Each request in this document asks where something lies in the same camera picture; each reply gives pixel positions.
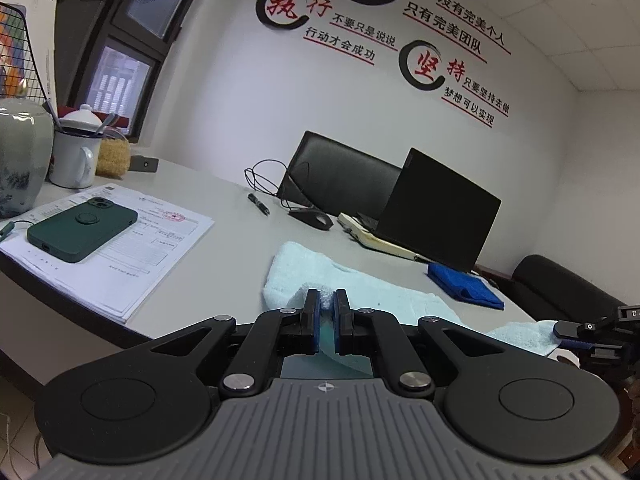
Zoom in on pale green ceramic jar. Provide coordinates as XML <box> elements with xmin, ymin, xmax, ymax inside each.
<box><xmin>0</xmin><ymin>82</ymin><xmax>55</xmax><ymax>219</ymax></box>

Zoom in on black wire mesh organizer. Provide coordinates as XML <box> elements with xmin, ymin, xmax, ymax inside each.
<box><xmin>0</xmin><ymin>2</ymin><xmax>54</xmax><ymax>107</ymax></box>

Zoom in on printed paper sheets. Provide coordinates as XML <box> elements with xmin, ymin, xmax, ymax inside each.
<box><xmin>0</xmin><ymin>183</ymin><xmax>215</xmax><ymax>325</ymax></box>

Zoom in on light blue towel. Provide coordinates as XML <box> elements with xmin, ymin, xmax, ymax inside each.
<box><xmin>262</xmin><ymin>241</ymin><xmax>562</xmax><ymax>377</ymax></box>

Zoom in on green phone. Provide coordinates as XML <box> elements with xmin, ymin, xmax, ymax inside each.
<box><xmin>27</xmin><ymin>197</ymin><xmax>139</xmax><ymax>264</ymax></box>

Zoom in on metal spoon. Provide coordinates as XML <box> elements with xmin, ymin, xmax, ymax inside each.
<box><xmin>94</xmin><ymin>113</ymin><xmax>120</xmax><ymax>137</ymax></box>

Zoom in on black computer mouse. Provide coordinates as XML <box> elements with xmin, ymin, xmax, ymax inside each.
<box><xmin>288</xmin><ymin>208</ymin><xmax>335</xmax><ymax>231</ymax></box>

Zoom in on black laptop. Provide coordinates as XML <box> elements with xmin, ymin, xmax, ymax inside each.
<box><xmin>357</xmin><ymin>148</ymin><xmax>502</xmax><ymax>274</ymax></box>

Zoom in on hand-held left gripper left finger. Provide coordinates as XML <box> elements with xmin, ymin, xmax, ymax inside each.
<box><xmin>115</xmin><ymin>289</ymin><xmax>322</xmax><ymax>401</ymax></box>

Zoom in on open notebook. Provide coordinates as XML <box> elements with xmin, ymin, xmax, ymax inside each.
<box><xmin>337</xmin><ymin>212</ymin><xmax>427</xmax><ymax>262</ymax></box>

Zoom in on black office chair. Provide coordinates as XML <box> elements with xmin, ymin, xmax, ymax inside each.
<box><xmin>277</xmin><ymin>130</ymin><xmax>404</xmax><ymax>222</ymax></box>

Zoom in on black mouse cable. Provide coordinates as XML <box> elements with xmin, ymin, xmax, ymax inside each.
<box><xmin>243</xmin><ymin>159</ymin><xmax>317</xmax><ymax>211</ymax></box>

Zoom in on dark blue cloth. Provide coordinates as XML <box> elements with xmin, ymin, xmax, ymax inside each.
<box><xmin>426</xmin><ymin>262</ymin><xmax>505</xmax><ymax>310</ymax></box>

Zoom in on black leather sofa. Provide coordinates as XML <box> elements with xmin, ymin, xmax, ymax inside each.
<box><xmin>510</xmin><ymin>253</ymin><xmax>627</xmax><ymax>324</ymax></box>

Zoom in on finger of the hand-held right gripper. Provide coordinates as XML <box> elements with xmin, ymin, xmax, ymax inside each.
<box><xmin>559</xmin><ymin>341</ymin><xmax>632</xmax><ymax>362</ymax></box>
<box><xmin>552</xmin><ymin>320</ymin><xmax>621</xmax><ymax>340</ymax></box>

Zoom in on white enamel mug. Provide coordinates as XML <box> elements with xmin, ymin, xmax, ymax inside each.
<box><xmin>48</xmin><ymin>103</ymin><xmax>121</xmax><ymax>190</ymax></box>

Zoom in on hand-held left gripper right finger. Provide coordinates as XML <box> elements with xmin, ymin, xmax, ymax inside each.
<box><xmin>334</xmin><ymin>289</ymin><xmax>551</xmax><ymax>400</ymax></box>

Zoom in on red and black wall lettering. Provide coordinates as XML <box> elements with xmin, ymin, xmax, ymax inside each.
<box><xmin>254</xmin><ymin>0</ymin><xmax>514</xmax><ymax>131</ymax></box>

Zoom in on dark framed window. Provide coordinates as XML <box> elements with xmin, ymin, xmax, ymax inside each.
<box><xmin>69</xmin><ymin>0</ymin><xmax>217</xmax><ymax>144</ymax></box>

